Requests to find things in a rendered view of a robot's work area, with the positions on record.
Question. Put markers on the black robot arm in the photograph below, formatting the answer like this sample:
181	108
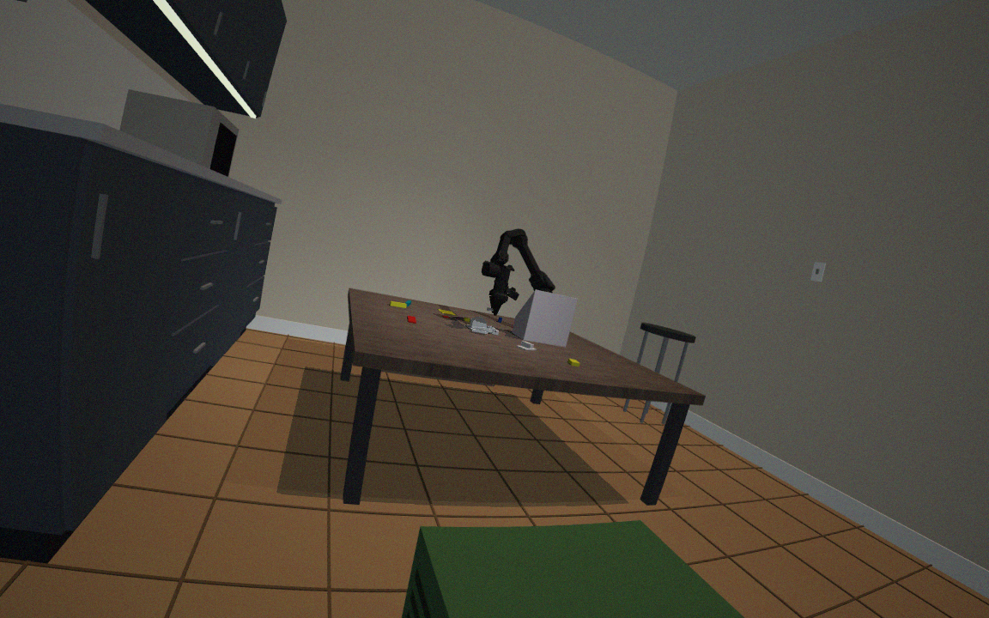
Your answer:
496	268

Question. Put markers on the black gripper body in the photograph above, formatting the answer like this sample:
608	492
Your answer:
498	292

